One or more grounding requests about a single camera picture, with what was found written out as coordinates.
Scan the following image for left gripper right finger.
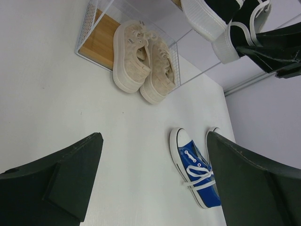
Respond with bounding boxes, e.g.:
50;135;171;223
206;131;301;226

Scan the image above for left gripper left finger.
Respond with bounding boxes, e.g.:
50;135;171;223
0;132;103;226

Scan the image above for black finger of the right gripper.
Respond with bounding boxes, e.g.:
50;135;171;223
236;27;301;78

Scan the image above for black white sneaker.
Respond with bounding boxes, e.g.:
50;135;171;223
212;0;271;64
181;0;244;42

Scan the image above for blue canvas sneaker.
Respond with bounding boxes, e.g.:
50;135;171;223
205;127;221;142
169;128;221;209

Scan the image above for beige platform sneaker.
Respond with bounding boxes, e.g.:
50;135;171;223
140;37;176;105
112;20;152;93

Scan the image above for white wire wooden shoe shelf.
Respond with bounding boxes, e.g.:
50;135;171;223
75;0;221;87

